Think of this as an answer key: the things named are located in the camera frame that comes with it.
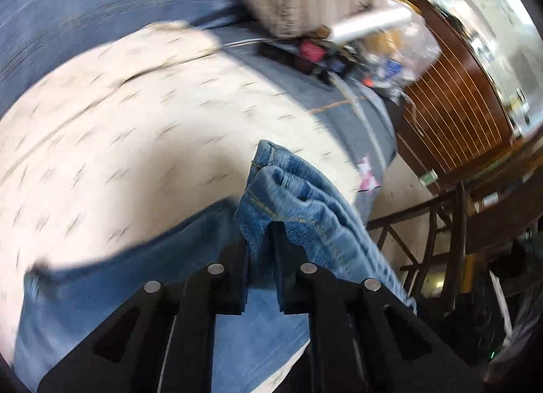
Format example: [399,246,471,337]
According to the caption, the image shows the clear plastic bag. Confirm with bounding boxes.
[356,0,442,97]

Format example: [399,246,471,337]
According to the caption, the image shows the cream leaf-print blanket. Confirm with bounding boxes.
[1,21,359,359]

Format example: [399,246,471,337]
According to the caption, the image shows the blue denim jeans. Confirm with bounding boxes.
[13,141,416,392]

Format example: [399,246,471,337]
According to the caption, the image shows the white cylindrical bottle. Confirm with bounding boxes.
[326,5,414,45]

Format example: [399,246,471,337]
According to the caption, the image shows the red small box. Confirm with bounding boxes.
[298,39,327,64]

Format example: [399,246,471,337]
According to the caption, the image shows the dark wooden chair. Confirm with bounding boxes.
[367,175,542,309]

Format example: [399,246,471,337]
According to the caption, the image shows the brown wooden headboard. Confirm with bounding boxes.
[397,0,539,194]

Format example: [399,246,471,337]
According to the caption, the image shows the blue plaid bed sheet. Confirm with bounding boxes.
[1,0,395,220]

